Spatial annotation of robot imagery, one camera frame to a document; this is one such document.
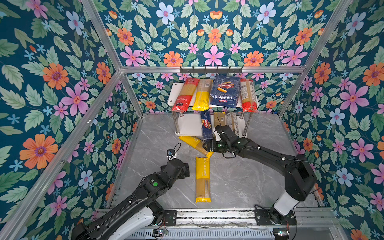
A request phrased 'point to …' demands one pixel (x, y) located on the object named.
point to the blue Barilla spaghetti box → (206, 125)
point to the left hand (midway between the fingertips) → (184, 164)
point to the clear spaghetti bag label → (231, 122)
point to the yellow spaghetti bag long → (219, 119)
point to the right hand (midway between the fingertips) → (207, 144)
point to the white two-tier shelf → (212, 109)
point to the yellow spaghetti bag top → (196, 143)
